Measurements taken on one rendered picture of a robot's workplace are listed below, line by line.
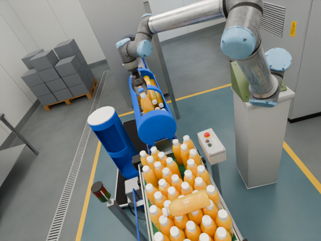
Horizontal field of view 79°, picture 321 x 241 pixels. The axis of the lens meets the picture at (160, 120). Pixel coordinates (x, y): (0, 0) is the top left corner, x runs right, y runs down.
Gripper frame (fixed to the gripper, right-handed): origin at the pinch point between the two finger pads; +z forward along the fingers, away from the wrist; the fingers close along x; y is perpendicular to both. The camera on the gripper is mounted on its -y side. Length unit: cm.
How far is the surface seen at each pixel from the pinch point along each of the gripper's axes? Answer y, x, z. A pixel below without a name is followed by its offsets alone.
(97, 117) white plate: 44, 51, 30
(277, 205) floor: -41, -83, 135
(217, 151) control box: -47, -30, 25
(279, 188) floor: -26, -94, 135
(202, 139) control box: -34.6, -26.1, 24.9
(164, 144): -17.9, -2.2, 34.0
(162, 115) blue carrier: -11.7, -7.7, 13.8
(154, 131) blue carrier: -11.6, 1.2, 24.8
